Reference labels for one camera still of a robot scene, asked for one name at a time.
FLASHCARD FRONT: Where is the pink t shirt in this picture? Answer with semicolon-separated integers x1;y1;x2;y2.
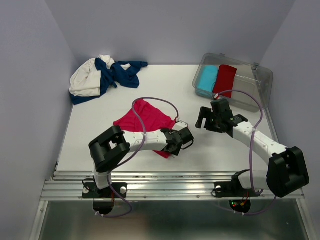
112;99;177;160

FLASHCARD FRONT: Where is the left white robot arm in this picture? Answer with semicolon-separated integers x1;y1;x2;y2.
88;122;194;197

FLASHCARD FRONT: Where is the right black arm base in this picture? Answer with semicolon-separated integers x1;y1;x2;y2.
211;181;259;198

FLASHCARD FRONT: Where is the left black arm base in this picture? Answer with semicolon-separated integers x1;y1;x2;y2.
82;181;128;199

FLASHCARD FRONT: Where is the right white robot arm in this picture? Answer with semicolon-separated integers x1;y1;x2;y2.
195;99;310;198

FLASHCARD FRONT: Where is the rolled dark red t shirt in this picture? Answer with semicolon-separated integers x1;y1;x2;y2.
212;64;237;94

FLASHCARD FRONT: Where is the rolled cyan t shirt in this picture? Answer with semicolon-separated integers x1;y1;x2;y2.
196;65;219;92

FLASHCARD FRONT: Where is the clear plastic bin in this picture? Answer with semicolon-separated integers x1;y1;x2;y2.
192;53;274;112

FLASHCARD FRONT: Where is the navy blue t shirt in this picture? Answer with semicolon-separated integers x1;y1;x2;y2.
69;55;148;105

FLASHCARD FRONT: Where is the white t shirt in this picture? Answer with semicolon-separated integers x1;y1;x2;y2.
68;54;132;98

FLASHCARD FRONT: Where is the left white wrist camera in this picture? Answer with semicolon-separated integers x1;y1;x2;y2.
172;121;188;131

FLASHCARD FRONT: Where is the aluminium mounting rail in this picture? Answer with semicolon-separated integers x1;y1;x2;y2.
39;170;306;201

